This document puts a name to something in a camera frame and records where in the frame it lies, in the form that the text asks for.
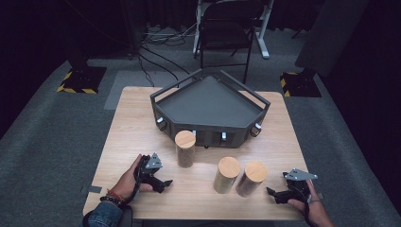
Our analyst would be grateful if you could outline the grey leaning panel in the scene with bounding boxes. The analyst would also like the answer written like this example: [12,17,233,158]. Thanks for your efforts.
[294,0,370,78]

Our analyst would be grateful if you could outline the long black floor cable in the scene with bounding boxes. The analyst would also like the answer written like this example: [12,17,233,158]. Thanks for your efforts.
[140,44,191,76]

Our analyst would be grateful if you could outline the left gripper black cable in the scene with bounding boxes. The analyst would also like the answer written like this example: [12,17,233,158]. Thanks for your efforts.
[121,164,144,227]

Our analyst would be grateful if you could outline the bamboo-lidded jar yellow contents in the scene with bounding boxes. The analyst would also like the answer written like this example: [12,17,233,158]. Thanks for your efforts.
[213,156,241,195]

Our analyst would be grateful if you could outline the person's left hand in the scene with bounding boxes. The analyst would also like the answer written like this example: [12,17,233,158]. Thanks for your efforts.
[108,153,154,201]

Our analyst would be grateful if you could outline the dark grey corner shelf rack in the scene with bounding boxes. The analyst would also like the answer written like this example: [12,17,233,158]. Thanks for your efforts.
[149,68,271,149]

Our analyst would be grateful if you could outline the white desk frame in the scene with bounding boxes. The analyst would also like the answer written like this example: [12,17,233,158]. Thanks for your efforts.
[192,0,275,61]

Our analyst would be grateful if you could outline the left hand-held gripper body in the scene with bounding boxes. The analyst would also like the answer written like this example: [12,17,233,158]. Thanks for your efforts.
[133,152,166,187]

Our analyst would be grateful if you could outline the black folding chair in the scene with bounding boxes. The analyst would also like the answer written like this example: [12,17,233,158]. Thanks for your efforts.
[198,0,265,85]

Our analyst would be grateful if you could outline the black bead bracelet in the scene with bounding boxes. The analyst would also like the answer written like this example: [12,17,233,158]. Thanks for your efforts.
[99,195,123,206]

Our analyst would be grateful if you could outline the grey tape strip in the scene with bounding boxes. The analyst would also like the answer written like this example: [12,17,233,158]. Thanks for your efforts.
[80,184,103,195]

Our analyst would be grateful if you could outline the tangle of floor cables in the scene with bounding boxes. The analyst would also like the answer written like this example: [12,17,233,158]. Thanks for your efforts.
[140,22,199,48]

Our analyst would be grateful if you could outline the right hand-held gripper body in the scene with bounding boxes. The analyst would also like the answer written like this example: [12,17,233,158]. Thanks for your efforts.
[281,167,319,203]

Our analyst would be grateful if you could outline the person's right hand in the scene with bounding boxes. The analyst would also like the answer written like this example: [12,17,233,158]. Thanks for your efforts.
[287,180,336,227]

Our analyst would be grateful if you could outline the hazard-striped stand base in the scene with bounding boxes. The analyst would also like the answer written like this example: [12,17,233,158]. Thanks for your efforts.
[56,65,108,95]
[279,71,323,98]

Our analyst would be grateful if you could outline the bamboo-lidded jar reddish contents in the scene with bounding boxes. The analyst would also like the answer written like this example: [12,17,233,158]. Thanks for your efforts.
[235,161,269,199]

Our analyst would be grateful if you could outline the bamboo-lidded jar brown contents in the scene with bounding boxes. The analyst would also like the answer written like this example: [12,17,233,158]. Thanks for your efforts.
[174,130,197,169]

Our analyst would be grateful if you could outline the orange bracelet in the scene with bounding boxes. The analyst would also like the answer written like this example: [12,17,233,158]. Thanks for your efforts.
[106,188,126,202]

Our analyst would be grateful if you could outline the thin black floor cable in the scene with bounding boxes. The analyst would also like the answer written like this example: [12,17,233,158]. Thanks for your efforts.
[137,51,156,88]

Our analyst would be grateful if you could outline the dark stand with caster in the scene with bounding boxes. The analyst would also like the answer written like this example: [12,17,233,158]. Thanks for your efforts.
[120,0,144,61]

